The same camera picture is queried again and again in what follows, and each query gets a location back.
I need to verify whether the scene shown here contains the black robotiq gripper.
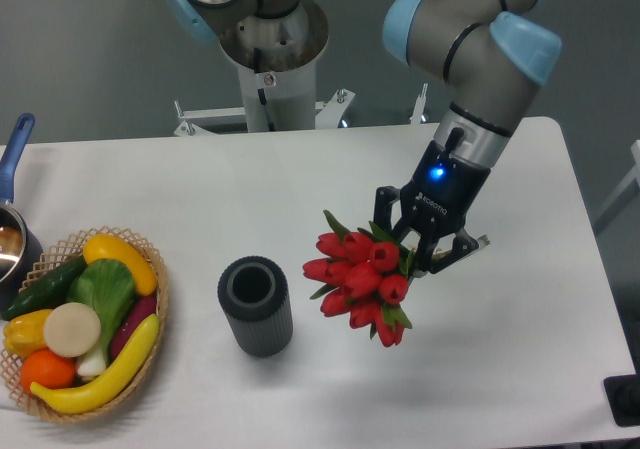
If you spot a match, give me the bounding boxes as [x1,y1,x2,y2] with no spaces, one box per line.
[373,141,491,275]

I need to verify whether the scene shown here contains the red tulip bouquet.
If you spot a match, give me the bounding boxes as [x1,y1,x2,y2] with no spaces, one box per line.
[303,210,424,347]

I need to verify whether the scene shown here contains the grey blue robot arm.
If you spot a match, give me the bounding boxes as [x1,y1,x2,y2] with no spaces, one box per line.
[165,0,562,277]

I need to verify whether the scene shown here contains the dark grey ribbed vase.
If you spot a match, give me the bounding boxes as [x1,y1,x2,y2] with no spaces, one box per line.
[217,256,293,358]

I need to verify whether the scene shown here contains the black device at edge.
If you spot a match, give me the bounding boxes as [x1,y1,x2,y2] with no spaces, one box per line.
[603,374,639,427]

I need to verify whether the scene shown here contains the purple sweet potato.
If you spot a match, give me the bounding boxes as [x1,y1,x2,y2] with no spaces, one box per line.
[109,295,157,361]

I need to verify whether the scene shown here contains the green bok choy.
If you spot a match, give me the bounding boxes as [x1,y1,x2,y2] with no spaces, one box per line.
[66,259,135,381]

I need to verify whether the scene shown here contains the yellow squash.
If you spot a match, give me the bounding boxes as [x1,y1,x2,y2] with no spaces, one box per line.
[82,233,158,296]

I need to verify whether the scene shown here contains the beige round disc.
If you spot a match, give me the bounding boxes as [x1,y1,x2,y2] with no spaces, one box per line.
[43,302,101,358]

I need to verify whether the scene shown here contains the green cucumber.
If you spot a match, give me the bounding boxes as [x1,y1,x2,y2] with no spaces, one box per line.
[1,256,87,321]

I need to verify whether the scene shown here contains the yellow banana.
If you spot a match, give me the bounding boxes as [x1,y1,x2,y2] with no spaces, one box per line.
[30,314,160,415]

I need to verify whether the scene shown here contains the orange fruit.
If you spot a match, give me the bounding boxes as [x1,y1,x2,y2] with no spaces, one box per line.
[20,349,76,395]

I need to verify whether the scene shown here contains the yellow bell pepper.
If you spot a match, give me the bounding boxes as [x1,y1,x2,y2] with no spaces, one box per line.
[3,309,53,358]

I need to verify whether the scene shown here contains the woven wicker basket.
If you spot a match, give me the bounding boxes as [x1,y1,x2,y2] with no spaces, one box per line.
[1,226,169,423]

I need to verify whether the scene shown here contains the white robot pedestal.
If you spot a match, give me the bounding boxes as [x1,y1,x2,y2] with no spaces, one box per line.
[168,0,355,136]

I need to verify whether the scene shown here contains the white frame at right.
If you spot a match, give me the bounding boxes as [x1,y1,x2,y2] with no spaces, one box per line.
[592,140,639,237]

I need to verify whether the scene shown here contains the blue handled saucepan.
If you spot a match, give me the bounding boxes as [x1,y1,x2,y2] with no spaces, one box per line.
[1,113,43,310]

